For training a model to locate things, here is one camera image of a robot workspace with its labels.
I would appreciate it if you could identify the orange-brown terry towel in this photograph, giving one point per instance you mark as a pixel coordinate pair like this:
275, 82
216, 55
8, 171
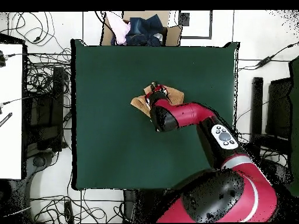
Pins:
177, 95

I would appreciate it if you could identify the black equipment stand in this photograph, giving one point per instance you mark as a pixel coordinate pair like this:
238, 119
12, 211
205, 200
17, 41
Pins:
49, 116
279, 109

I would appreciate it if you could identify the brown cardboard box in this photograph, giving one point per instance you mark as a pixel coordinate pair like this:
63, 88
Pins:
172, 35

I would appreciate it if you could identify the white desk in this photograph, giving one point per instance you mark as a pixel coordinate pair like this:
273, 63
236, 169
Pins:
10, 116

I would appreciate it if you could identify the dark green fabric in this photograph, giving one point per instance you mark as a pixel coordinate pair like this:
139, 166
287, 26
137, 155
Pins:
295, 116

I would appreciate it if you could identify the pink garment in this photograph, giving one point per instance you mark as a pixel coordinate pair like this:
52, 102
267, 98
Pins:
120, 30

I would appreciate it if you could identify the dark blue jeans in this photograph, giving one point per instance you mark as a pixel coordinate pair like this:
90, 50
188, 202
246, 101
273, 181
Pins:
144, 30

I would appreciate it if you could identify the black power strip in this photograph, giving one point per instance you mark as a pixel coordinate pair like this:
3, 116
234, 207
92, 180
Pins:
69, 211

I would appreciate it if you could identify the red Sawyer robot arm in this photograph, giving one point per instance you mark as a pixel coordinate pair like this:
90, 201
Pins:
186, 114

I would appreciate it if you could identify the dark green table cloth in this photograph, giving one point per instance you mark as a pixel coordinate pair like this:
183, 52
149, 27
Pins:
105, 151

